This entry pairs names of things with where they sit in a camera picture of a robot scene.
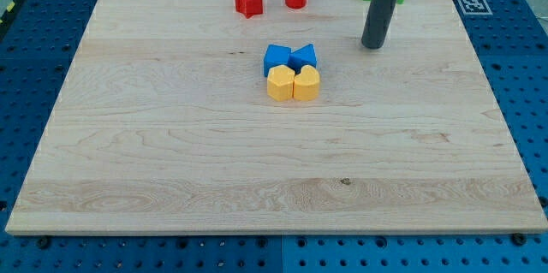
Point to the red star block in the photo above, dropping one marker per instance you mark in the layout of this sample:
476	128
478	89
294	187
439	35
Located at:
249	8

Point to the wooden board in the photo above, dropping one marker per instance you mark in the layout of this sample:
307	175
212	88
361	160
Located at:
163	126

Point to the white fiducial marker tag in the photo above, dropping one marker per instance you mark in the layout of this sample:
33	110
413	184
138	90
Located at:
474	7

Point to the yellow hexagon block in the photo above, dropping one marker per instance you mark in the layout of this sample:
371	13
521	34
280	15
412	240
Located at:
280	82

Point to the yellow heart block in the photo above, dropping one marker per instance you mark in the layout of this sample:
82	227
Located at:
307	84

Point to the blue cube block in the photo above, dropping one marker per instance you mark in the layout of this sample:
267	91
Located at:
275	55

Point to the blue triangle block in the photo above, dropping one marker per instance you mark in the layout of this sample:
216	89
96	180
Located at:
306	55

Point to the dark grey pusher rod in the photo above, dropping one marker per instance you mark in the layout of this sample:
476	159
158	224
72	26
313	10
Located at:
378	20

